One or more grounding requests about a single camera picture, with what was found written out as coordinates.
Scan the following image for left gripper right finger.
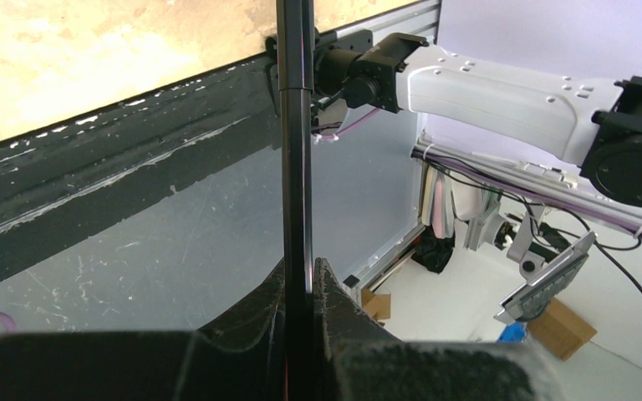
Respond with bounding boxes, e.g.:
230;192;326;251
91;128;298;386
313;258;566;400

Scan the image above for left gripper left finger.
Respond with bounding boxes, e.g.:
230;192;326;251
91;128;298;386
0;265;285;400

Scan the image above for beige umbrella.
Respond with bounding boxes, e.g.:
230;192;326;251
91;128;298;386
276;0;317;400

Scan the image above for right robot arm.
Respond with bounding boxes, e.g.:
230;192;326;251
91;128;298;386
314;33;642;207

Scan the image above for blue plastic item on floor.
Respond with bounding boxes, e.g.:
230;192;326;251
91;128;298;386
497;322;527;343

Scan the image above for cardboard box on floor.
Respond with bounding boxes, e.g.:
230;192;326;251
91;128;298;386
527;299;597;361

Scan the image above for black base bar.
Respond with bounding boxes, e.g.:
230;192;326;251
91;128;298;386
0;49;281;282

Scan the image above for black cables off table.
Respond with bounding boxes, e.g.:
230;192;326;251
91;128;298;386
425;157;642;322

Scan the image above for aluminium frame rail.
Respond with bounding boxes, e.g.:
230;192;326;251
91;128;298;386
337;1;642;234

